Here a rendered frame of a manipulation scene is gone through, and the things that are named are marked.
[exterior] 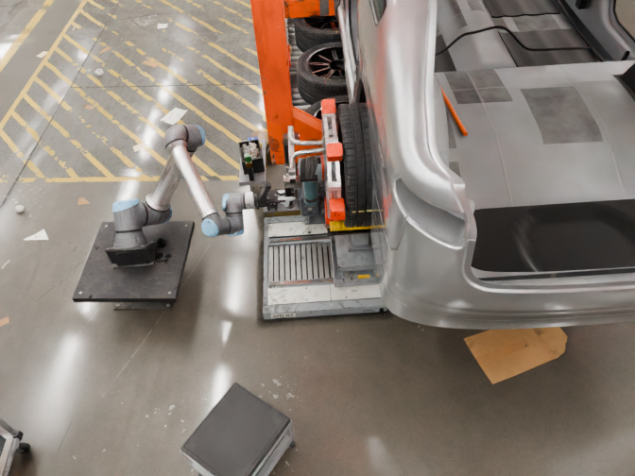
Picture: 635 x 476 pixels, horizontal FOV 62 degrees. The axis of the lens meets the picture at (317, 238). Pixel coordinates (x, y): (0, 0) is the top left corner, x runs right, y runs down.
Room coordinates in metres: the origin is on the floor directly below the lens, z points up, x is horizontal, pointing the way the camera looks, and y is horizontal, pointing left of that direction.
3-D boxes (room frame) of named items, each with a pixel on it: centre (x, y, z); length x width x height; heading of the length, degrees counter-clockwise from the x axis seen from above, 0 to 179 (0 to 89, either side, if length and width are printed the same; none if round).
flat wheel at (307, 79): (3.79, -0.24, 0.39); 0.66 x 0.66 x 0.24
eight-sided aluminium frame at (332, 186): (2.17, -0.09, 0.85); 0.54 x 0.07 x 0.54; 1
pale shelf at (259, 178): (2.74, 0.40, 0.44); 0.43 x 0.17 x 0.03; 1
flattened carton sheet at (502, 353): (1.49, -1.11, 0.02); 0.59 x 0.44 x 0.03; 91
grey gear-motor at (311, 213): (2.47, -0.10, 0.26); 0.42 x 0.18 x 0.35; 91
